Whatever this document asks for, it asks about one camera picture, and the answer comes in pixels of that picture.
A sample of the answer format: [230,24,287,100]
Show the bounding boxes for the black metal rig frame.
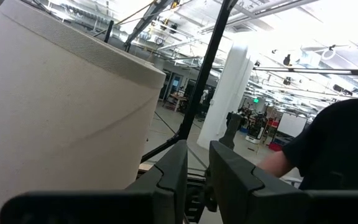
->
[140,0,239,164]

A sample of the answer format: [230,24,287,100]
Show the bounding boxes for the black perforated plastic bin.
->
[183,167,219,224]

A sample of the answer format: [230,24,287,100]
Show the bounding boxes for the white board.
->
[276,111,308,138]

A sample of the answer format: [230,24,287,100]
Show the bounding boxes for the person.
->
[280,20,358,191]

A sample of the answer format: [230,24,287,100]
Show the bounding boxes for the cream fabric lampshade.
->
[0,0,167,224]

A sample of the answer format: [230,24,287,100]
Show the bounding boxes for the red storage crate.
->
[268,141,284,152]

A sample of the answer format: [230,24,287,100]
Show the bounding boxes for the white building pillar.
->
[196,42,255,151]

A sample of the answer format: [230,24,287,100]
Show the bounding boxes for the ceiling light rail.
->
[252,66,358,78]

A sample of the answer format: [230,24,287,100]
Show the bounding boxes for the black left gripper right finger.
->
[208,140,358,224]

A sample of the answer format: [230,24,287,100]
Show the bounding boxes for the wooden workshop table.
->
[167,92,188,112]

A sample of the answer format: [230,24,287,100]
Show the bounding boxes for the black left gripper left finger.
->
[0,139,189,224]

